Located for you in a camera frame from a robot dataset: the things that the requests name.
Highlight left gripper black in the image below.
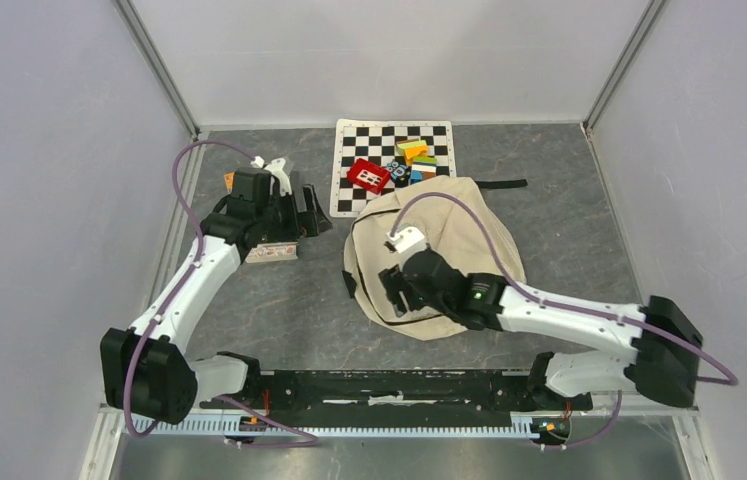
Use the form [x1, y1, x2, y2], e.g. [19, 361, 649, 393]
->
[256, 184, 332, 243]

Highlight cream canvas backpack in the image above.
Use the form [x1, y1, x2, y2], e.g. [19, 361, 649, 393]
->
[342, 176, 527, 341]

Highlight orange illustrated book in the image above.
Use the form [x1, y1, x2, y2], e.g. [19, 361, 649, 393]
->
[224, 172, 235, 193]

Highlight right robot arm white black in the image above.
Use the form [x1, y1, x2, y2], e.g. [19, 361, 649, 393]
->
[379, 249, 703, 408]

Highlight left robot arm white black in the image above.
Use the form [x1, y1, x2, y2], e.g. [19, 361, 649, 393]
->
[100, 158, 331, 425]

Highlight floral pattern book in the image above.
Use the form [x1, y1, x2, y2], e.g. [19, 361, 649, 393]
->
[245, 242, 298, 264]

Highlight blue black toy robot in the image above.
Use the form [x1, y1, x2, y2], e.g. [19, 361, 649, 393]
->
[384, 160, 412, 188]

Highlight black white chessboard mat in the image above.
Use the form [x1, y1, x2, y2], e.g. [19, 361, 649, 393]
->
[329, 119, 457, 218]

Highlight stacked colourful toy blocks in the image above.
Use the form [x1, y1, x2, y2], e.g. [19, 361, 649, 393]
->
[409, 155, 438, 185]

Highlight green orange toy block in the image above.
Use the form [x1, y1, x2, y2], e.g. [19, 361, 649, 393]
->
[395, 139, 428, 166]

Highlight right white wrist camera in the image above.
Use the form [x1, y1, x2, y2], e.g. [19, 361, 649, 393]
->
[386, 226, 428, 258]

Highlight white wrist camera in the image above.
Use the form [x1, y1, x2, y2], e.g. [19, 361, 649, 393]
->
[250, 156, 293, 196]
[386, 226, 428, 258]

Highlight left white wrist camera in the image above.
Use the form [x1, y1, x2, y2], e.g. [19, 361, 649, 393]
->
[250, 156, 293, 196]

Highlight red toy brick frame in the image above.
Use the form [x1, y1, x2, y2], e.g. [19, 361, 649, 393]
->
[346, 158, 391, 195]

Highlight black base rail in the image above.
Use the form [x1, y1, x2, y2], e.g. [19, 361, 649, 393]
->
[233, 369, 593, 432]

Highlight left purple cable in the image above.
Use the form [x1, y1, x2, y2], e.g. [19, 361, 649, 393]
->
[122, 139, 320, 448]

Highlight purple cable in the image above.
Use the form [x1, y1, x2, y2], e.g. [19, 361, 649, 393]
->
[122, 139, 320, 448]
[389, 192, 740, 452]

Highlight aluminium frame post left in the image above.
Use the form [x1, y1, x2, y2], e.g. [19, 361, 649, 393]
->
[113, 0, 200, 139]

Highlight aluminium frame post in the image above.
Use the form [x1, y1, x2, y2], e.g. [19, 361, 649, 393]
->
[581, 0, 669, 142]
[113, 0, 200, 139]

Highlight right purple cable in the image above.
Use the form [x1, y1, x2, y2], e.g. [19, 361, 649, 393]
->
[389, 192, 740, 452]

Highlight aluminium frame post right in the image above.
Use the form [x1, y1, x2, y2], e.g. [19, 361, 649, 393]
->
[581, 0, 669, 142]

